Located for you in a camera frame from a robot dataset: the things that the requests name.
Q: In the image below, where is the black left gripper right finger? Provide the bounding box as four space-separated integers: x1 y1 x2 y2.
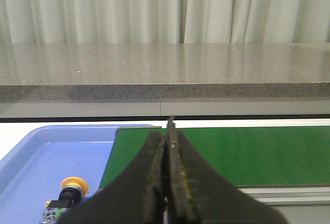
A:
164 117 287 223

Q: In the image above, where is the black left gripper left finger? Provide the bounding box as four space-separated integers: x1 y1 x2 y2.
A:
58 131 165 223

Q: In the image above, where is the yellow mushroom push button switch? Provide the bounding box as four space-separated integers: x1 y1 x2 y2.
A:
39 177 89 223

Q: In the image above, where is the green conveyor belt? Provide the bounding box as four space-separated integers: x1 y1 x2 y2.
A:
99 125 330 189

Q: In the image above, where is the blue plastic tray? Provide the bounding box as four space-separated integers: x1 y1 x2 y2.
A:
1 124 161 223

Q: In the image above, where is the grey stone countertop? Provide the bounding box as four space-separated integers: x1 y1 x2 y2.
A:
0 42 330 119

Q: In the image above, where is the white pleated curtain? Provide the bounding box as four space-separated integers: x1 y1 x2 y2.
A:
1 0 329 43

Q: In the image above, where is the aluminium conveyor frame rail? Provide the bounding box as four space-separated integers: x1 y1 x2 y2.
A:
237 185 329 205

